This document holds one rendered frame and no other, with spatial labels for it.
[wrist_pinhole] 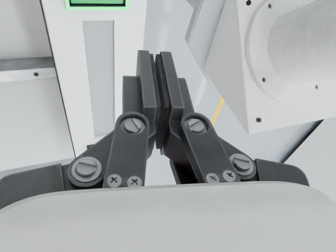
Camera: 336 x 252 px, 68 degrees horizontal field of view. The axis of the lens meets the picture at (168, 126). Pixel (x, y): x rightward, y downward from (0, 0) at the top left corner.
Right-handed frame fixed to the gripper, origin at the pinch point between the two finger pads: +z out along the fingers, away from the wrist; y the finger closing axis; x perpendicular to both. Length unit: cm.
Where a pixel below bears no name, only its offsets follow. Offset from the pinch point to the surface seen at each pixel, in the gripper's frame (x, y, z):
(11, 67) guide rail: -17.0, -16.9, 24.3
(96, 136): -22.0, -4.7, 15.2
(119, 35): -5.6, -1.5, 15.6
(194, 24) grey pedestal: -12.4, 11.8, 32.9
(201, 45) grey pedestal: -16.6, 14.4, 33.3
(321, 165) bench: -213, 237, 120
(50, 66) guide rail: -17.0, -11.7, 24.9
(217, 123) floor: -153, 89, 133
